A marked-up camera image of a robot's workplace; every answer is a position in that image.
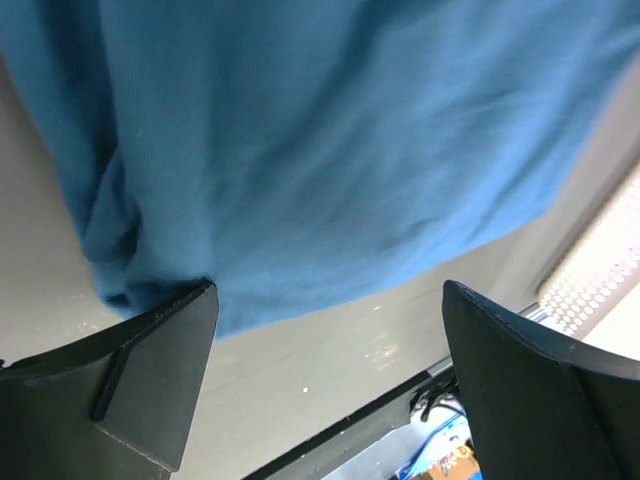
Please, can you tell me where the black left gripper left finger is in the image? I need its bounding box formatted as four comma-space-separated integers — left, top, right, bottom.
1, 282, 219, 479

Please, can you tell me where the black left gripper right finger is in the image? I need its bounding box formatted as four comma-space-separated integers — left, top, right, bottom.
442, 280, 639, 479

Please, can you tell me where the white perforated plastic basket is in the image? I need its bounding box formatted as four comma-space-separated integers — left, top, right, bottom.
538, 174, 639, 339

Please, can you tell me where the blue t shirt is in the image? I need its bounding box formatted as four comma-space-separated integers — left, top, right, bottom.
1, 1, 639, 338

